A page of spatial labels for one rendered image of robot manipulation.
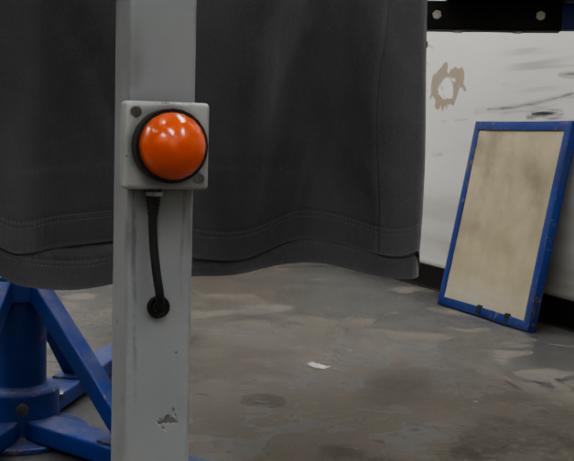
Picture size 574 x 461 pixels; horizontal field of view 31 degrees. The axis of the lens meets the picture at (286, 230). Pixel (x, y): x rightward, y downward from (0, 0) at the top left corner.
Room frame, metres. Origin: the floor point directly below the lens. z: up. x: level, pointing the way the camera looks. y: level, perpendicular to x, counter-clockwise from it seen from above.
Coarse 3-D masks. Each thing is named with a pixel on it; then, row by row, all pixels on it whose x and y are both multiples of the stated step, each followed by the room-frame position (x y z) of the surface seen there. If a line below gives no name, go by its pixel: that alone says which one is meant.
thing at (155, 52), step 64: (128, 0) 0.59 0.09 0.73; (192, 0) 0.60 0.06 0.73; (128, 64) 0.59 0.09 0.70; (192, 64) 0.60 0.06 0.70; (128, 128) 0.57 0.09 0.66; (128, 192) 0.59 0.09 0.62; (192, 192) 0.60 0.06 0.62; (128, 256) 0.59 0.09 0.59; (128, 320) 0.59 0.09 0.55; (128, 384) 0.59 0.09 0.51; (128, 448) 0.59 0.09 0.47
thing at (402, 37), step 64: (0, 0) 0.84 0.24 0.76; (64, 0) 0.87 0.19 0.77; (256, 0) 0.93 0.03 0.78; (320, 0) 0.96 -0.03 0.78; (384, 0) 0.97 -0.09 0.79; (0, 64) 0.84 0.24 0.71; (64, 64) 0.87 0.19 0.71; (256, 64) 0.93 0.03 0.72; (320, 64) 0.96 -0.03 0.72; (384, 64) 0.97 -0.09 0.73; (0, 128) 0.84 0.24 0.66; (64, 128) 0.87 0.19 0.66; (256, 128) 0.93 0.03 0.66; (320, 128) 0.96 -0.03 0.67; (384, 128) 0.97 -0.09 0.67; (0, 192) 0.84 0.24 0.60; (64, 192) 0.87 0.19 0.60; (256, 192) 0.94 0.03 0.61; (320, 192) 0.96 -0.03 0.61; (384, 192) 0.97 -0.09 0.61; (0, 256) 0.84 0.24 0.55; (64, 256) 0.87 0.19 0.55; (192, 256) 0.90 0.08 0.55; (256, 256) 0.94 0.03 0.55; (320, 256) 0.96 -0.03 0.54; (384, 256) 0.97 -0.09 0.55
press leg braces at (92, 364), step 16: (0, 288) 2.07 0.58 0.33; (32, 288) 2.10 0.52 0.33; (0, 304) 2.04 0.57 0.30; (32, 304) 2.10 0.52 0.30; (48, 304) 2.07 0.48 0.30; (0, 320) 2.03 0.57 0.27; (48, 320) 2.07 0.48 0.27; (64, 320) 2.06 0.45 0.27; (48, 336) 2.36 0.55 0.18; (64, 336) 2.04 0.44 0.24; (80, 336) 2.05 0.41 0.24; (64, 352) 2.04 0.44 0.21; (80, 352) 2.02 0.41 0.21; (64, 368) 2.47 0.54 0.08; (80, 368) 2.01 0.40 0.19; (96, 368) 2.01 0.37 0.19; (96, 384) 1.98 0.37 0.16; (96, 400) 1.98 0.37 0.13
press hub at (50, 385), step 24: (24, 288) 2.09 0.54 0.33; (24, 312) 2.11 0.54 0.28; (0, 336) 2.10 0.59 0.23; (24, 336) 2.11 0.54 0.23; (0, 360) 2.10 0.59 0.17; (24, 360) 2.11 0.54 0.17; (0, 384) 2.10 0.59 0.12; (24, 384) 2.11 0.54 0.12; (48, 384) 2.16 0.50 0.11; (0, 408) 2.07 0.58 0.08; (24, 408) 2.07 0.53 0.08; (48, 408) 2.12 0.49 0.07; (24, 432) 2.08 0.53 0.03
